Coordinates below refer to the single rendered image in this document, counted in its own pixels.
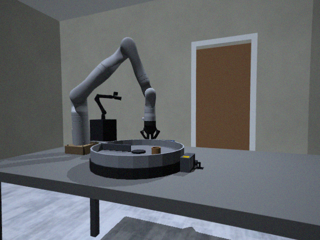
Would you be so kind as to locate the bronze bushing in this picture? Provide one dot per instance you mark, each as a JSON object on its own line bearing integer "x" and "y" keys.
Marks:
{"x": 155, "y": 150}

